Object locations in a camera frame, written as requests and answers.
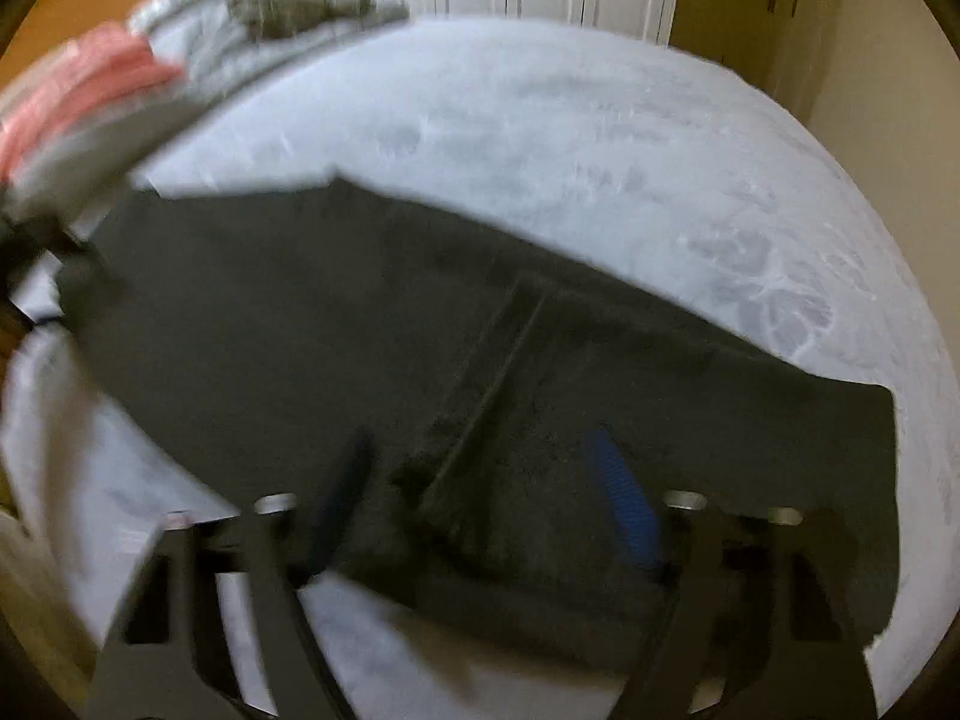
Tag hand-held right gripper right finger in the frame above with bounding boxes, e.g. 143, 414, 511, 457
585, 426, 878, 720

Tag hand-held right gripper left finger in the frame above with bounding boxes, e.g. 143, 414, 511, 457
86, 427, 376, 720

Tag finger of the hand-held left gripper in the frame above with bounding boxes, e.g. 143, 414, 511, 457
0, 216, 92, 260

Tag dark grey towel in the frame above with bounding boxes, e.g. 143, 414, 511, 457
56, 176, 901, 680

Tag orange pink blanket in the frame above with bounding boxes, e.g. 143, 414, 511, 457
0, 22, 185, 181

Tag light grey duvet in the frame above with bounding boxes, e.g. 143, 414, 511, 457
0, 0, 410, 222

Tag crumpled grey brown garment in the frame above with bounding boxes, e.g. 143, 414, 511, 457
229, 0, 376, 42

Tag beige built-in closet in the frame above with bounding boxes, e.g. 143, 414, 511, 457
667, 0, 848, 128

